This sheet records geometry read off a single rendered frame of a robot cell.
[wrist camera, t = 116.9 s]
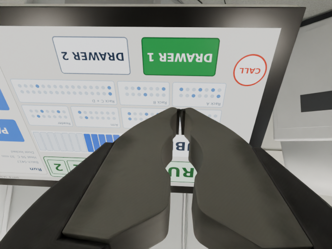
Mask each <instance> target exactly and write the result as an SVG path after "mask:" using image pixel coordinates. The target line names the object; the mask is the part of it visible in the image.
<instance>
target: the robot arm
mask: <svg viewBox="0 0 332 249"><path fill-rule="evenodd" d="M179 122H180V124H181V135H184V136H185V138H186V139H187V140H188V141H189V155H188V160H189V162H190V163H191V164H192V166H193V167H194V168H195V170H196V172H197V174H196V176H195V180H194V189H193V198H192V207H191V210H192V220H193V230H194V235H195V237H196V239H197V240H198V242H199V243H201V244H202V245H203V246H205V247H206V248H208V249H332V206H330V205H329V204H328V203H327V202H326V201H325V200H324V199H322V198H321V197H320V196H319V195H318V194H316V193H315V192H314V191H313V190H312V189H310V188H309V187H308V186H307V185H306V184H304V183H303V182H302V181H301V180H300V179H298V178H297V177H296V176H295V175H294V174H292V173H291V172H290V171H289V170H288V169H286V168H285V167H284V166H283V165H282V164H280V163H279V162H278V161H277V160H276V159H274V158H273V157H272V156H271V155H269V154H268V153H267V152H266V151H265V150H263V149H262V148H261V147H252V146H251V145H250V144H248V143H247V142H246V141H245V140H244V139H243V138H241V137H240V136H239V135H238V134H236V133H235V132H234V131H232V130H231V129H229V128H228V127H226V126H225V125H223V124H221V123H219V122H217V121H215V120H214V119H212V118H210V117H208V116H206V115H204V114H203V113H201V112H199V111H197V110H195V109H193V108H185V109H177V108H175V107H170V108H168V109H166V110H164V111H162V112H160V113H158V114H156V115H154V116H152V117H150V118H148V119H146V120H144V121H142V122H140V123H138V124H137V125H135V126H133V127H132V128H130V129H129V130H128V131H126V132H125V133H124V134H122V135H121V136H120V137H119V138H117V139H116V140H115V141H114V142H113V143H112V142H105V143H104V144H103V145H101V146H100V147H99V148H98V149H97V150H95V151H94V152H93V153H92V154H90V155H89V156H88V157H87V158H86V159H84V160H83V161H82V162H81V163H80V164H78V165H77V166H76V167H75V168H73V169H72V170H71V171H70V172H69V173H67V174H66V175H65V176H64V177H62V178H61V179H60V180H59V181H58V182H56V183H55V184H54V185H53V186H52V187H50V188H49V189H48V190H47V191H46V192H45V193H43V194H42V195H41V196H40V197H39V198H38V199H37V200H36V201H35V202H34V203H33V204H32V205H31V206H30V207H29V208H28V209H27V210H26V211H25V212H24V213H23V214H22V216H21V217H20V218H19V219H18V220H17V221H16V222H15V224H14V225H13V226H12V227H11V228H10V230H9V231H8V232H7V233H6V235H5V236H4V237H3V238H2V240H1V241H0V249H149V248H151V247H153V246H155V245H156V244H158V243H160V242H161V241H163V240H164V239H165V238H166V236H167V234H168V228H169V215H170V185H171V177H170V174H169V173H168V171H167V170H166V167H167V165H168V164H169V163H170V162H171V161H172V151H173V139H174V138H175V137H176V135H179Z"/></svg>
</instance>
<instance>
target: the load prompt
mask: <svg viewBox="0 0 332 249"><path fill-rule="evenodd" d="M42 157H43V160H44V162H45V164H46V167H47V169H48V171H49V173H50V176H51V177H64V176H65V175H66V174H67V173H69V172H70V171H71V170H72V169H73V168H75V167H76V166H77V165H78V164H80V163H81V162H82V161H83V160H84V159H86V158H78V157H53V156H42ZM166 170H167V171H168V173H169V174H170V177H171V182H183V183H194V180H195V176H196V174H197V172H196V170H195V168H194V167H193V166H192V164H191V163H190V162H182V161H171V162H170V163H169V164H168V165H167V167H166Z"/></svg>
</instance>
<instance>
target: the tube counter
mask: <svg viewBox="0 0 332 249"><path fill-rule="evenodd" d="M31 132H32V134H33V137H34V139H35V141H36V144H37V146H38V148H39V150H40V152H63V153H89V154H92V153H93V152H94V151H95V150H97V149H98V148H99V147H100V146H101V145H103V144H104V143H105V142H112V143H113V142H114V141H115V140H116V139H117V138H119V137H120V136H121V135H122V134H123V133H98V132H67V131H37V130H31Z"/></svg>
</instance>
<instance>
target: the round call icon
mask: <svg viewBox="0 0 332 249"><path fill-rule="evenodd" d="M272 54H273V53H244V52H236V53H235V58H234V64H233V69H232V75H231V80H230V85H229V87H263V86H264V83H265V79H266V76H267V72H268V68H269V65H270V61H271V57H272Z"/></svg>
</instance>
